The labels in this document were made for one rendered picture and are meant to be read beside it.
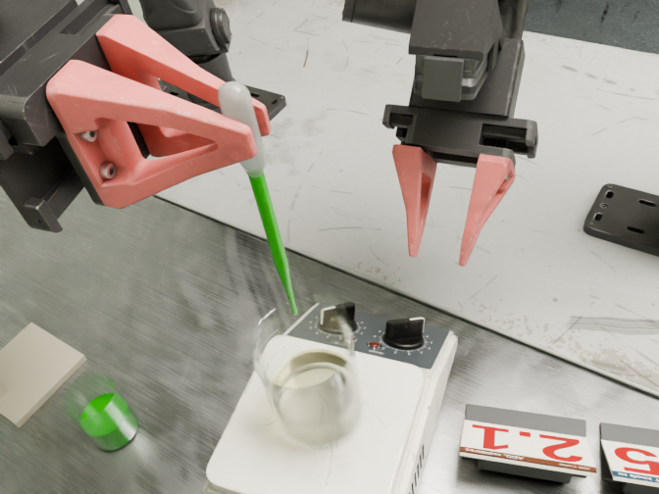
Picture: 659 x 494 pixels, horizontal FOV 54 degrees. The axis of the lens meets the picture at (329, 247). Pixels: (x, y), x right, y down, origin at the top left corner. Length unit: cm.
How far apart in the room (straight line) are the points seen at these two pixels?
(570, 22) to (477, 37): 250
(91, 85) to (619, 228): 52
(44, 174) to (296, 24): 77
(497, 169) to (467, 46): 9
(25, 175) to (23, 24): 7
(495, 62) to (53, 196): 27
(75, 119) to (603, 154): 60
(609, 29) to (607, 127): 204
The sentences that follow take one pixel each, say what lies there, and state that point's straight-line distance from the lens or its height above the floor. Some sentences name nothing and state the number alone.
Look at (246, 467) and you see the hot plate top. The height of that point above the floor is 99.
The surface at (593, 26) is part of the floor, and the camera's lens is 284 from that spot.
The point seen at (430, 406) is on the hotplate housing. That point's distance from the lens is 47.
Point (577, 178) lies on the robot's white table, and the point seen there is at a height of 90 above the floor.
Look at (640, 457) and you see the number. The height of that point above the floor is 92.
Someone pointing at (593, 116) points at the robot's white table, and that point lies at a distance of 82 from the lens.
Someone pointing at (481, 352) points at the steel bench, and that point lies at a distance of 57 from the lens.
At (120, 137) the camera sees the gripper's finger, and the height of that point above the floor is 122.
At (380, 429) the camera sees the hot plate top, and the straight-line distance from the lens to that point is 44.
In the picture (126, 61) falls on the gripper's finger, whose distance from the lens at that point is 30.
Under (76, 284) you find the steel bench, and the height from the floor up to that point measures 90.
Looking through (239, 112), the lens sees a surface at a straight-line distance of 26.
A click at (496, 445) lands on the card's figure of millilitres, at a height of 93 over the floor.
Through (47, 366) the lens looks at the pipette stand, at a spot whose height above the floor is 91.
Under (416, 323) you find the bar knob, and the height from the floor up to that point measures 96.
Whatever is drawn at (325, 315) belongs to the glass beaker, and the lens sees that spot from 41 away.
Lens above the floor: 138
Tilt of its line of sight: 46 degrees down
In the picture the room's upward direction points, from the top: 11 degrees counter-clockwise
